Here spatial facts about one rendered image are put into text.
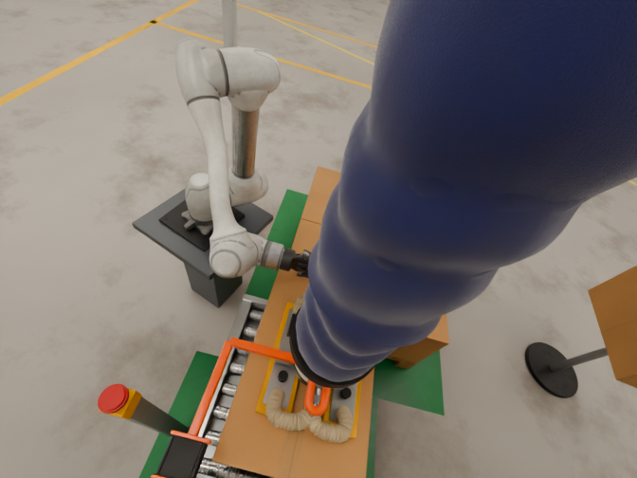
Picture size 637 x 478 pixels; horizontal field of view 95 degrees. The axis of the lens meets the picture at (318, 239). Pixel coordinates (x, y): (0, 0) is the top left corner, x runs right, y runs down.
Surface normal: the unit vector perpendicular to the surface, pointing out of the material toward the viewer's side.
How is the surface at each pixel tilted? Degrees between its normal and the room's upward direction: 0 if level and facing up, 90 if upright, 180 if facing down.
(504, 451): 0
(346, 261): 75
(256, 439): 0
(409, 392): 0
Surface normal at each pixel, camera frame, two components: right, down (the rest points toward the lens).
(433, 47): -0.87, 0.12
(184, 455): 0.19, -0.60
